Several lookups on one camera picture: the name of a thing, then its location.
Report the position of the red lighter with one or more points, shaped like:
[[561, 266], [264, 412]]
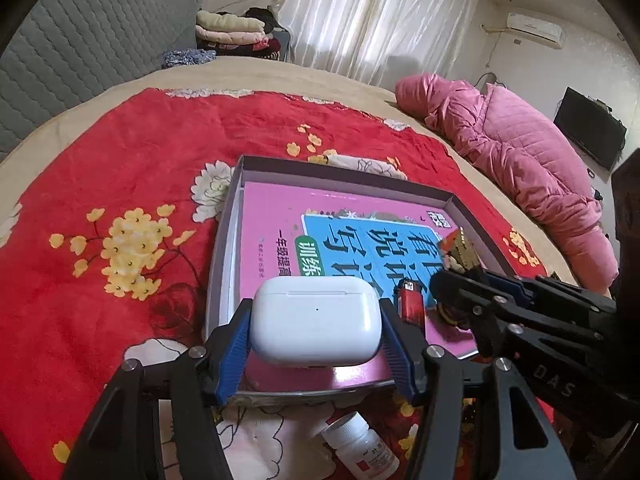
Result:
[[412, 305]]

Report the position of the beige folded blanket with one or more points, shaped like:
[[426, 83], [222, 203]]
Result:
[[227, 22]]

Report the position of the white air conditioner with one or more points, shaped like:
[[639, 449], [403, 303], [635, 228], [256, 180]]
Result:
[[535, 30]]

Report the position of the pink folded cloth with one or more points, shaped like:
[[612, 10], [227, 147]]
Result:
[[235, 39]]

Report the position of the blue patterned cloth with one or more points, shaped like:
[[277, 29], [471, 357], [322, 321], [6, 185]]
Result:
[[187, 58]]

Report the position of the black television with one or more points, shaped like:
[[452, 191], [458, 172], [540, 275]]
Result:
[[590, 127]]

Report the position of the pink book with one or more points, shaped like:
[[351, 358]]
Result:
[[275, 240]]

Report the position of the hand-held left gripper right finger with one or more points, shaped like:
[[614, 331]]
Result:
[[395, 350]]

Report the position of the white medicine bottle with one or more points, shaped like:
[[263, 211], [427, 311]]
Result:
[[360, 445]]

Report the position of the grey quilted headboard cover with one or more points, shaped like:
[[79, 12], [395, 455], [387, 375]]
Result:
[[75, 45]]

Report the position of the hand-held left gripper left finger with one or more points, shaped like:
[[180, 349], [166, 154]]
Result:
[[235, 350]]

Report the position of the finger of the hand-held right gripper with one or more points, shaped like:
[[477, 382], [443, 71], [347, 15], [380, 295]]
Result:
[[522, 290], [475, 310]]

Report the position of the grey cardboard box tray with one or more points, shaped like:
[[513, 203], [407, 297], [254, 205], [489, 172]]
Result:
[[227, 240]]

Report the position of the white curtain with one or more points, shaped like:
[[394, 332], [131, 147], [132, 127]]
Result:
[[375, 20]]

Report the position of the black clothes heap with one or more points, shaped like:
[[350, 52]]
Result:
[[262, 17]]

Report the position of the white earbuds case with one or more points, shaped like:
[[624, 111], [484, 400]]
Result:
[[315, 320]]

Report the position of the red floral blanket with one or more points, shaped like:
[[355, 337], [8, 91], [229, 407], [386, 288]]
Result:
[[100, 160]]

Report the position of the pink quilted duvet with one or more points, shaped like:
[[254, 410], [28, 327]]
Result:
[[525, 160]]

